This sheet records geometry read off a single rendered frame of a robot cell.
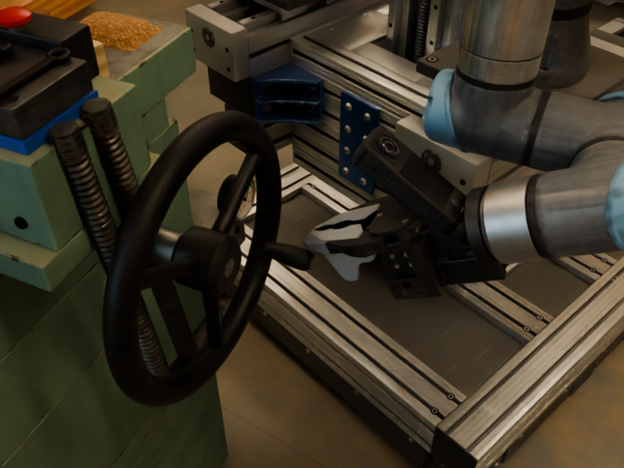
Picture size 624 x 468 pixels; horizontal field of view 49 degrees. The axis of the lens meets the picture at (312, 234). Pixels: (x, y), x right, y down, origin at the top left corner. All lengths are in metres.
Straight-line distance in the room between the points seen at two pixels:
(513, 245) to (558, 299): 0.93
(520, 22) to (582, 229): 0.18
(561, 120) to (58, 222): 0.45
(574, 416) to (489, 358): 0.30
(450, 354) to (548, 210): 0.82
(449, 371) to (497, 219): 0.77
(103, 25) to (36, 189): 0.34
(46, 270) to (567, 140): 0.47
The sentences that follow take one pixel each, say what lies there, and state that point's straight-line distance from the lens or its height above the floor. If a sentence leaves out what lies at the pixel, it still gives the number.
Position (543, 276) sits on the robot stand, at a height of 0.21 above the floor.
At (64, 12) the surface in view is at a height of 0.91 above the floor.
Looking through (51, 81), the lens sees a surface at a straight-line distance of 0.58.
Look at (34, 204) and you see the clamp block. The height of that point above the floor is 0.92.
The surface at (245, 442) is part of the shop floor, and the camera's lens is 1.49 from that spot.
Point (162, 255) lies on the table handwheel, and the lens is 0.67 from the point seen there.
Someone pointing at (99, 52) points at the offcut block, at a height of 0.93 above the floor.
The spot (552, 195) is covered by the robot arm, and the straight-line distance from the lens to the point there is 0.59.
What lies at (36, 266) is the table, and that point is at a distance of 0.61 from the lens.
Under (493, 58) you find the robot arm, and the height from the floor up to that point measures 0.98.
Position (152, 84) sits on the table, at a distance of 0.84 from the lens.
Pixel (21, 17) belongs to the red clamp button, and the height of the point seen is 1.02.
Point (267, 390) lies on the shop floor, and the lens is 1.56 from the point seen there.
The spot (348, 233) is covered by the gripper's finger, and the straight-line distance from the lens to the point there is 0.68.
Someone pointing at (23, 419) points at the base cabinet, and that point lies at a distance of 0.84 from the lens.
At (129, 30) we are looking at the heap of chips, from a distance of 0.86.
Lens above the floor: 1.26
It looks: 41 degrees down
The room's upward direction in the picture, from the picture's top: straight up
